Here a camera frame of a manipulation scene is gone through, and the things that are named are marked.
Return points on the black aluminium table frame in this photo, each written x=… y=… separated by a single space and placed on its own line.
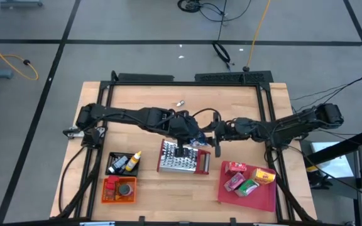
x=184 y=84

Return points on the red Froot Loops box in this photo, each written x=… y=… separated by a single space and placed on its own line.
x=235 y=168

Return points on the yellow-orange small carton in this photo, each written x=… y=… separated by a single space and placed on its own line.
x=263 y=176

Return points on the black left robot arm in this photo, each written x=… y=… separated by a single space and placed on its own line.
x=127 y=114

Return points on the purple Raisin Bran box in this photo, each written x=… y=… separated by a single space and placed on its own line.
x=233 y=182

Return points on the orange plastic basket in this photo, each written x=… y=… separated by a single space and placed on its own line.
x=130 y=199

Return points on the black plastic basket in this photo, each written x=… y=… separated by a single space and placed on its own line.
x=134 y=172

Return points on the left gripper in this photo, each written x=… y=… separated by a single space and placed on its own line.
x=181 y=125

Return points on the red plastic tray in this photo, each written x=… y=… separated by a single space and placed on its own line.
x=253 y=202

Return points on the black frame clamp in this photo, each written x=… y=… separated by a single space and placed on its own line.
x=232 y=220
x=141 y=218

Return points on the black perforated panel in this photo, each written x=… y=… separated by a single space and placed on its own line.
x=231 y=77

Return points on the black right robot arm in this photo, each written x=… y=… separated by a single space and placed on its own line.
x=297 y=124

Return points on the yellow squeeze bottle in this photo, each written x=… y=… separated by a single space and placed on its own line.
x=133 y=161

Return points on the red-framed metal box grater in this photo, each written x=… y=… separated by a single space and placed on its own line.
x=174 y=163

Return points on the blue Frosted Flakes box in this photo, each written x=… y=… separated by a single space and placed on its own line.
x=200 y=143

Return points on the black flat bar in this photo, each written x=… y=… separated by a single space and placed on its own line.
x=146 y=77

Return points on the patterned spice tin red lid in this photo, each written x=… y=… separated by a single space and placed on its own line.
x=112 y=183

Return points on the large black food colouring bottle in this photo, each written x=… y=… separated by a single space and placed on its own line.
x=118 y=164

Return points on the green packet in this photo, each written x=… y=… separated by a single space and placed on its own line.
x=247 y=187

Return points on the white sheet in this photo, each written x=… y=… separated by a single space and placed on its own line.
x=338 y=166

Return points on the black frame hook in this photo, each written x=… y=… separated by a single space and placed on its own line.
x=114 y=76

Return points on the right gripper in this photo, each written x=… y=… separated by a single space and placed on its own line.
x=237 y=130

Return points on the silver frame bracket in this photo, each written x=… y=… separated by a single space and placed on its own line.
x=96 y=223

